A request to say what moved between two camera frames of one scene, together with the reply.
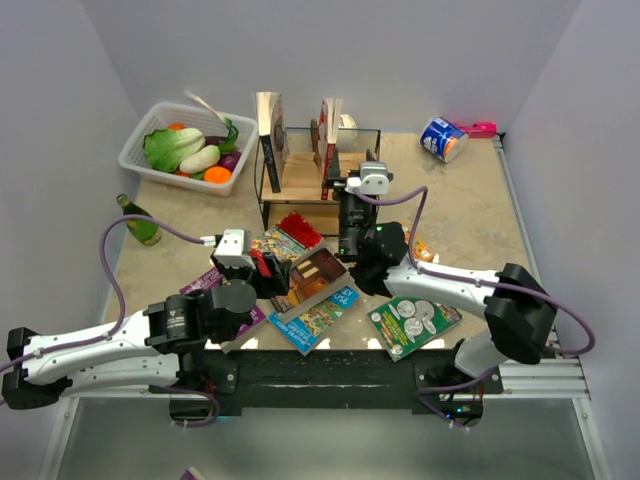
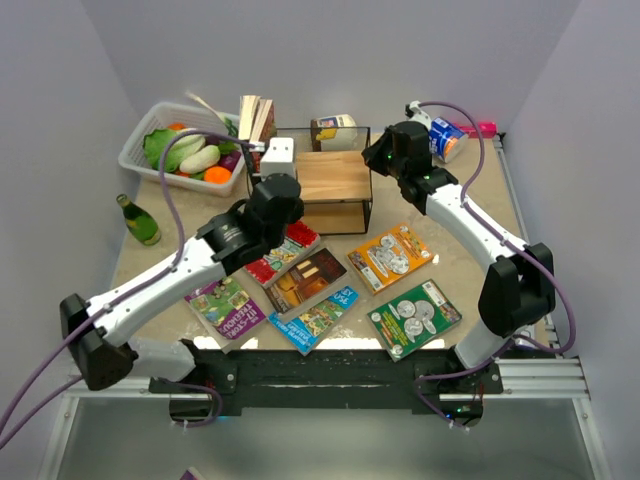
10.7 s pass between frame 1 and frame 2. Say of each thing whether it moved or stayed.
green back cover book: stayed
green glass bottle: stayed
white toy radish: stayed
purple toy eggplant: stayed
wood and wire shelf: stayed
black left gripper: moved
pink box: stayed
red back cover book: moved
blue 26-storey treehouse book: stayed
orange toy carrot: stayed
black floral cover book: moved
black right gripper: moved
